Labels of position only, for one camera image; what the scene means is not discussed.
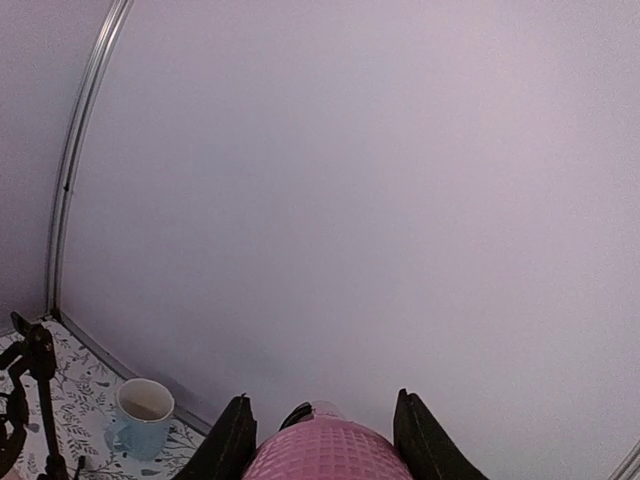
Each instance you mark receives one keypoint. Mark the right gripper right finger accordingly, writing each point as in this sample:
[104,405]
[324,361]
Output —
[423,444]

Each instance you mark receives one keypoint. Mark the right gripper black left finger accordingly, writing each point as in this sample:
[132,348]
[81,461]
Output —
[229,446]

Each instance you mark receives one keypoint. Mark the pink microphone back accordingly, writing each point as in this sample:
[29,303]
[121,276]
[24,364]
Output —
[326,446]

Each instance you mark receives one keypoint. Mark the light blue cup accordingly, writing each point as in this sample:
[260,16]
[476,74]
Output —
[143,412]

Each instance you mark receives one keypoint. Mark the floral table mat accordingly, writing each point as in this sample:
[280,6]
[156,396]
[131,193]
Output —
[57,400]

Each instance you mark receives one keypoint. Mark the right aluminium frame post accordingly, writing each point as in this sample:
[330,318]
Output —
[629,468]

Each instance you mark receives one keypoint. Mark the aluminium frame post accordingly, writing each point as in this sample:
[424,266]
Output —
[72,149]
[629,468]

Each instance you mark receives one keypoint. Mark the left aluminium frame post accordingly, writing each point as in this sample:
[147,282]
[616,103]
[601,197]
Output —
[72,149]

